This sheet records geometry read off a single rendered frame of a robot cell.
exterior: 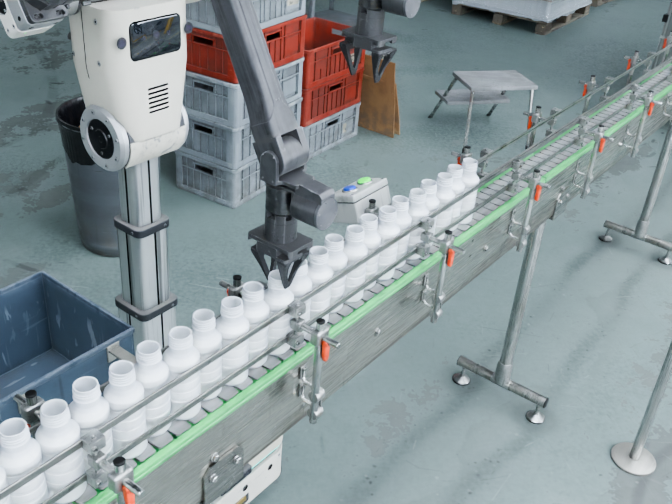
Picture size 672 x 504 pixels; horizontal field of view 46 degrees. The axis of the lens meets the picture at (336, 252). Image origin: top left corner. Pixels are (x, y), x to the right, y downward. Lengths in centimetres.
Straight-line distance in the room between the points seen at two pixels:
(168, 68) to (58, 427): 96
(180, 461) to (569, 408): 199
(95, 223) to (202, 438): 235
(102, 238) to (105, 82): 191
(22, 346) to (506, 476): 161
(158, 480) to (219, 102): 278
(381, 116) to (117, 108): 337
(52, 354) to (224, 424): 68
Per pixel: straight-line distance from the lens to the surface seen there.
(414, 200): 176
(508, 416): 299
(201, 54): 392
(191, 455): 139
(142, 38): 180
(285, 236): 135
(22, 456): 117
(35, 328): 194
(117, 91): 182
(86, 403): 121
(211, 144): 404
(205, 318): 135
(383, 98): 499
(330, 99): 470
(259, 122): 129
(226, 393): 142
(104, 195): 354
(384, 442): 278
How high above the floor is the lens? 194
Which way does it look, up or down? 31 degrees down
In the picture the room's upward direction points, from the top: 5 degrees clockwise
